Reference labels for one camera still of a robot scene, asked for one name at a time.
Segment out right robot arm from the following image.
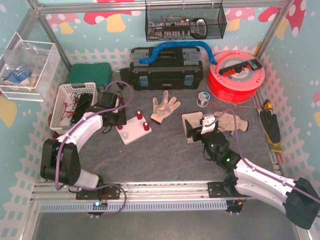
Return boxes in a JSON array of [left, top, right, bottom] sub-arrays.
[[183, 119, 320, 230]]

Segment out white knit glove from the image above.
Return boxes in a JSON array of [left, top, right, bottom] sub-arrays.
[[150, 90, 181, 125], [218, 113, 249, 132]]

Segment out white spring tray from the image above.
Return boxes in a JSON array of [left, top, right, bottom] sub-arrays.
[[181, 111, 203, 144]]

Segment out black screwdriver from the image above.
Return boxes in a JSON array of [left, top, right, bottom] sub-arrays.
[[116, 81, 125, 90]]

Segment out blue white gloves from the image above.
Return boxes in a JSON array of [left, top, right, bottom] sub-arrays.
[[5, 65, 32, 85]]

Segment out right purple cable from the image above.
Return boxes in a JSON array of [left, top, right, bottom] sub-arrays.
[[202, 109, 320, 216]]

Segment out purple cable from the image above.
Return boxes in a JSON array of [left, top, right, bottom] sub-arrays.
[[202, 109, 320, 216], [54, 80, 134, 191]]

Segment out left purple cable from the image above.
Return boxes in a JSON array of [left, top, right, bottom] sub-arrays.
[[54, 80, 134, 191]]

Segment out white perforated basket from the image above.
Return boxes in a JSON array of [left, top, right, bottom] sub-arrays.
[[50, 82, 98, 135]]

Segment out black wire mesh basket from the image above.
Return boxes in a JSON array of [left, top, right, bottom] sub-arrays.
[[144, 3, 227, 42]]

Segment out grey slotted cable duct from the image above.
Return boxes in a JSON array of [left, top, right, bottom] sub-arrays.
[[40, 200, 228, 213]]

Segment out orange black pliers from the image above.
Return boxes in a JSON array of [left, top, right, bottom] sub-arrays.
[[117, 91, 125, 106]]

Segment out black battery holder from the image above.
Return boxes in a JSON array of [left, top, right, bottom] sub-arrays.
[[71, 93, 93, 125]]

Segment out solder wire spool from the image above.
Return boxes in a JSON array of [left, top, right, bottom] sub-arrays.
[[196, 91, 211, 108]]

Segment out red filament spool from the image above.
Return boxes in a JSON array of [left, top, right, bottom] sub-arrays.
[[206, 50, 265, 104]]

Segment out aluminium rail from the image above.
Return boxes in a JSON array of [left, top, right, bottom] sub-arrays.
[[30, 180, 252, 203]]

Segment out white peg board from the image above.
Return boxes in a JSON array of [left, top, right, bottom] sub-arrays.
[[116, 116, 152, 145]]

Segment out black rubber glove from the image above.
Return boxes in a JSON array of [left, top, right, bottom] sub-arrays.
[[259, 110, 281, 144]]

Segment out blue corrugated hose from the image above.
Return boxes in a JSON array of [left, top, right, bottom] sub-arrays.
[[138, 41, 218, 66]]

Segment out black power strip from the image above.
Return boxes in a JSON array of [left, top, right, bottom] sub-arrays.
[[218, 59, 263, 77]]

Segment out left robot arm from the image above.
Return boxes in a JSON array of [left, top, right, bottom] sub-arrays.
[[40, 92, 126, 191]]

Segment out green plastic case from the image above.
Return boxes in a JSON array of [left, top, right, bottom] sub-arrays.
[[67, 62, 112, 89]]

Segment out clear acrylic box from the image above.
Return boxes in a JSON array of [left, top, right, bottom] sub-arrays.
[[0, 32, 61, 102]]

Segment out black tool box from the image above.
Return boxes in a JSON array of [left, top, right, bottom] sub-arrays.
[[128, 47, 204, 91]]

